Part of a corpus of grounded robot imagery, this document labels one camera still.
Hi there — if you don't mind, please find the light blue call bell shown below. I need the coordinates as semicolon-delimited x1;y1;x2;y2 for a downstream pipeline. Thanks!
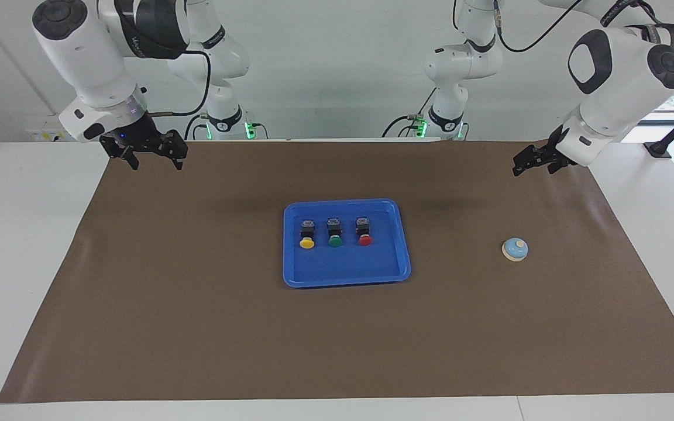
501;237;529;262

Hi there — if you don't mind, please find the blue plastic tray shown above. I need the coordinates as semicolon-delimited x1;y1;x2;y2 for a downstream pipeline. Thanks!
283;198;412;289

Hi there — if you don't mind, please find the brown table mat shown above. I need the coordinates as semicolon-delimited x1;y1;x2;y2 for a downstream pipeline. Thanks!
0;139;674;404

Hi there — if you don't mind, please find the black right base cable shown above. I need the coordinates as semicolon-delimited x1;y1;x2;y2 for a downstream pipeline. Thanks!
184;113;212;141

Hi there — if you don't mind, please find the black base cable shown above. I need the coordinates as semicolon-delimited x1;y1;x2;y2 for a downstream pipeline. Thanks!
184;113;212;141
381;88;437;139

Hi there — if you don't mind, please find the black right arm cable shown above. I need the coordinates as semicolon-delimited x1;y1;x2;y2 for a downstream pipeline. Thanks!
154;50;213;118

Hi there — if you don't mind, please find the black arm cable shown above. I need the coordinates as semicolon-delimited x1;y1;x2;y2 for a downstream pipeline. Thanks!
154;50;213;118
494;0;584;54

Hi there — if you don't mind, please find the white wall socket box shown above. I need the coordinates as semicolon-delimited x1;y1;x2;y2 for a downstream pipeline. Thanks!
26;114;83;143

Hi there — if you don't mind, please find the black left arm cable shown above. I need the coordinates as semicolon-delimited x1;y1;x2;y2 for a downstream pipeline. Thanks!
494;0;584;54

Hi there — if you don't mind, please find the black left base cable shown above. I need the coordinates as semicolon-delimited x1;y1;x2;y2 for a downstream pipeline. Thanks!
381;88;437;139

